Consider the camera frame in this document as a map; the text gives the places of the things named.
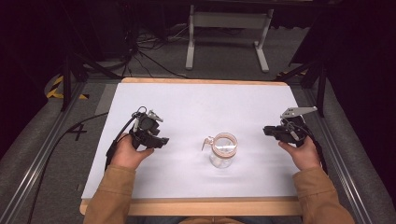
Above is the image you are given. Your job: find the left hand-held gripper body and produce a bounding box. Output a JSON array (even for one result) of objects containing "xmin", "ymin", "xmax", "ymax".
[{"xmin": 129, "ymin": 106, "xmax": 164, "ymax": 149}]

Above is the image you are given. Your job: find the wooden table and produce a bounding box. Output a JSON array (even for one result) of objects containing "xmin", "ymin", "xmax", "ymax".
[{"xmin": 78, "ymin": 77, "xmax": 304, "ymax": 217}]

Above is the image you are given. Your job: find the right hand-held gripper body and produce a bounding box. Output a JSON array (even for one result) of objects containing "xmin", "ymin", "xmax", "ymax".
[{"xmin": 278, "ymin": 105, "xmax": 318, "ymax": 147}]

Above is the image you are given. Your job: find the yellow black hazard tape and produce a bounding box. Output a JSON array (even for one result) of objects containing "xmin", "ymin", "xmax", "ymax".
[{"xmin": 46, "ymin": 75, "xmax": 91, "ymax": 101}]

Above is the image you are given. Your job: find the person's right hand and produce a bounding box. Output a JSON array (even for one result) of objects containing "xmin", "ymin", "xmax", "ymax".
[{"xmin": 277, "ymin": 135, "xmax": 322, "ymax": 172}]

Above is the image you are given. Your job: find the white table mat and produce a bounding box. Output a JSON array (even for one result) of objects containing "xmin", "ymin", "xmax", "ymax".
[{"xmin": 81, "ymin": 82, "xmax": 301, "ymax": 201}]

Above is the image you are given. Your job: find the aluminium rail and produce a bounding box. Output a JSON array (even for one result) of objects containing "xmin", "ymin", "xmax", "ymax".
[
  {"xmin": 302, "ymin": 87, "xmax": 375, "ymax": 224},
  {"xmin": 0, "ymin": 79, "xmax": 88, "ymax": 224}
]

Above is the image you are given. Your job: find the black tripod stand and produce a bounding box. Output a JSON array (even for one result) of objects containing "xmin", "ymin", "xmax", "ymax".
[
  {"xmin": 60, "ymin": 50, "xmax": 123, "ymax": 112},
  {"xmin": 274, "ymin": 60, "xmax": 327, "ymax": 119}
]

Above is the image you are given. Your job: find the white metal stand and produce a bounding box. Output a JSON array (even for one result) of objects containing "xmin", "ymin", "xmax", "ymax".
[{"xmin": 185, "ymin": 4, "xmax": 276, "ymax": 74}]

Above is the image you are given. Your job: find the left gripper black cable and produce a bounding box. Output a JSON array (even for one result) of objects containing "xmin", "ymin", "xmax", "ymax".
[{"xmin": 105, "ymin": 105, "xmax": 148, "ymax": 172}]

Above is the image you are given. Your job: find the person's left hand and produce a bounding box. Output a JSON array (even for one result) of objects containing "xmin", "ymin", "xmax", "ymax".
[{"xmin": 110, "ymin": 133, "xmax": 155, "ymax": 171}]

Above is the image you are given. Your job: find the clear glass clamp jar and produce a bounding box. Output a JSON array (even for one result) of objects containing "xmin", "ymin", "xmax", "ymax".
[{"xmin": 201, "ymin": 132, "xmax": 239, "ymax": 170}]

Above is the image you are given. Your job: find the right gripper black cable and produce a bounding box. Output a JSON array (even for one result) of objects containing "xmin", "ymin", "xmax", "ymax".
[{"xmin": 298, "ymin": 123, "xmax": 329, "ymax": 175}]

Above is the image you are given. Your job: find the bundle of black cables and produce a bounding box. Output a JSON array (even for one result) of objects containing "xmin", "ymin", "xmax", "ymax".
[{"xmin": 122, "ymin": 18, "xmax": 191, "ymax": 79}]

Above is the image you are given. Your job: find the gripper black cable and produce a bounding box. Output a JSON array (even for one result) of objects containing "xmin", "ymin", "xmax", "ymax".
[
  {"xmin": 105, "ymin": 105, "xmax": 148, "ymax": 172},
  {"xmin": 298, "ymin": 123, "xmax": 329, "ymax": 175}
]

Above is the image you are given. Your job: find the black floor cable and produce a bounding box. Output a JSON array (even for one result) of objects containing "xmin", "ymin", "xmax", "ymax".
[{"xmin": 27, "ymin": 111, "xmax": 109, "ymax": 224}]

